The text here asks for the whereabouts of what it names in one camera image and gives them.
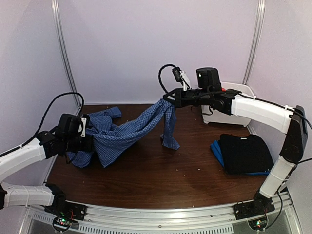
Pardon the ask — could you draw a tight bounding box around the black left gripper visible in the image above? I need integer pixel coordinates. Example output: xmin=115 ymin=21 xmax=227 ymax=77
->
xmin=64 ymin=134 xmax=93 ymax=153

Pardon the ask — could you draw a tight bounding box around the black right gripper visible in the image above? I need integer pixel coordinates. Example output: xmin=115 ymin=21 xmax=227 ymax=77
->
xmin=163 ymin=88 xmax=212 ymax=109

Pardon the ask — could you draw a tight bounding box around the blue checked button shirt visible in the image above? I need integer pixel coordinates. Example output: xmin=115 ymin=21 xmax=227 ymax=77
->
xmin=67 ymin=99 xmax=180 ymax=168

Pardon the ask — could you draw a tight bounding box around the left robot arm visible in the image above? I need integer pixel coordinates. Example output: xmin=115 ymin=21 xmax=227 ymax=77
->
xmin=0 ymin=114 xmax=94 ymax=220

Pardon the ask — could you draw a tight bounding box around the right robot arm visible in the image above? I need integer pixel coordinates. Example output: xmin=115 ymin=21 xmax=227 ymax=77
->
xmin=163 ymin=66 xmax=311 ymax=215

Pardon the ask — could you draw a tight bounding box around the white plastic laundry bin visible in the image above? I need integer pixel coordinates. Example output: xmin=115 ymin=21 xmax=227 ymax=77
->
xmin=201 ymin=82 xmax=254 ymax=127

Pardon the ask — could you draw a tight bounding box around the folded blue garment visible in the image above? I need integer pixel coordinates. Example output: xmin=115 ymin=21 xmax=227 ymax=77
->
xmin=210 ymin=140 xmax=270 ymax=176

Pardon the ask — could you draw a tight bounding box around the folded black garment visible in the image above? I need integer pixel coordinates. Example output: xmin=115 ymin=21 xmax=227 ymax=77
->
xmin=218 ymin=134 xmax=274 ymax=175

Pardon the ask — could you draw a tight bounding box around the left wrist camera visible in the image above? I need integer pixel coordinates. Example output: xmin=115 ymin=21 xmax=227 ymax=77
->
xmin=78 ymin=116 xmax=89 ymax=137

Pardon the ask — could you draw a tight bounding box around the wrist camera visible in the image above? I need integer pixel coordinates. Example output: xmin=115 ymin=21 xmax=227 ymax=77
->
xmin=78 ymin=116 xmax=89 ymax=137
xmin=172 ymin=67 xmax=191 ymax=91

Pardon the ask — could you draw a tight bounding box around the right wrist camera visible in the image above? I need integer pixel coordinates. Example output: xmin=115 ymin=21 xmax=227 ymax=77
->
xmin=172 ymin=67 xmax=191 ymax=91

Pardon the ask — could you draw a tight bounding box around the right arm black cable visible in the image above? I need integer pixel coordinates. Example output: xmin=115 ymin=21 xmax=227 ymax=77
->
xmin=157 ymin=64 xmax=177 ymax=95

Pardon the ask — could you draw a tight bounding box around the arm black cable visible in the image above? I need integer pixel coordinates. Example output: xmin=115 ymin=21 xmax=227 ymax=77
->
xmin=19 ymin=92 xmax=85 ymax=148
xmin=157 ymin=64 xmax=177 ymax=95

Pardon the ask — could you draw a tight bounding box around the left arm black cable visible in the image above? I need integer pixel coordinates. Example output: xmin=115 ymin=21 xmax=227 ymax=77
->
xmin=19 ymin=92 xmax=85 ymax=148

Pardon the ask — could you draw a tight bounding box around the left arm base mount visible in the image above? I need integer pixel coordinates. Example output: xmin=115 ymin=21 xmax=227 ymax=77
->
xmin=43 ymin=201 xmax=87 ymax=233

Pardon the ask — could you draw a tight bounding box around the aluminium front rail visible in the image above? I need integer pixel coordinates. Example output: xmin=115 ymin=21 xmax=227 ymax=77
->
xmin=18 ymin=190 xmax=304 ymax=234

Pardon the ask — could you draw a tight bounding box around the right aluminium corner post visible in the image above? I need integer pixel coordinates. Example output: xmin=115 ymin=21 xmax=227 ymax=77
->
xmin=242 ymin=0 xmax=266 ymax=85

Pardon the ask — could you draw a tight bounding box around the aluminium corner post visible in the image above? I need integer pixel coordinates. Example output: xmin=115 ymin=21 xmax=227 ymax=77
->
xmin=242 ymin=0 xmax=266 ymax=85
xmin=51 ymin=0 xmax=82 ymax=109

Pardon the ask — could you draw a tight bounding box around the left aluminium corner post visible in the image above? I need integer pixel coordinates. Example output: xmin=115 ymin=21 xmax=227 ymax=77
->
xmin=51 ymin=0 xmax=82 ymax=109

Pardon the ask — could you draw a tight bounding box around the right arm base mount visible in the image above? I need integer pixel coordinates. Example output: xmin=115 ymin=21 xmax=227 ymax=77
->
xmin=234 ymin=200 xmax=275 ymax=231

